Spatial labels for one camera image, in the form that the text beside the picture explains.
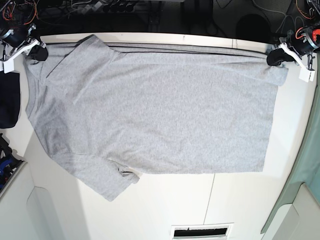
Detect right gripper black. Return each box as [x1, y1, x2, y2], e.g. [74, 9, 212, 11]
[0, 23, 49, 62]

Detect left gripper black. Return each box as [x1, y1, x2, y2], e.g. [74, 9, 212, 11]
[266, 25, 320, 67]

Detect grey t-shirt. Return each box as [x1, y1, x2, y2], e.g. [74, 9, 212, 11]
[24, 36, 288, 201]

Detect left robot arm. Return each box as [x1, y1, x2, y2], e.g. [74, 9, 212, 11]
[266, 0, 320, 71]

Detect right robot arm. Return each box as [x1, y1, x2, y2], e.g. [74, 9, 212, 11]
[0, 0, 49, 62]

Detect dark navy cloth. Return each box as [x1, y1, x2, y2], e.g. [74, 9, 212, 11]
[0, 71, 21, 129]

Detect black blue items pile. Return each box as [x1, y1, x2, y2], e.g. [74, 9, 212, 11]
[0, 133, 25, 193]

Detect white vent slot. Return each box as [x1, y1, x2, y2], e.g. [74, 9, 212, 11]
[170, 223, 234, 240]

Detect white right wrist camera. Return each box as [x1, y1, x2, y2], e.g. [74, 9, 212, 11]
[1, 60, 15, 74]

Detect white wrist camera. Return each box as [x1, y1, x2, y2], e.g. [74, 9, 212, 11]
[299, 68, 316, 83]
[1, 60, 15, 74]

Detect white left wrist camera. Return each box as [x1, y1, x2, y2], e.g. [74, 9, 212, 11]
[299, 68, 316, 83]

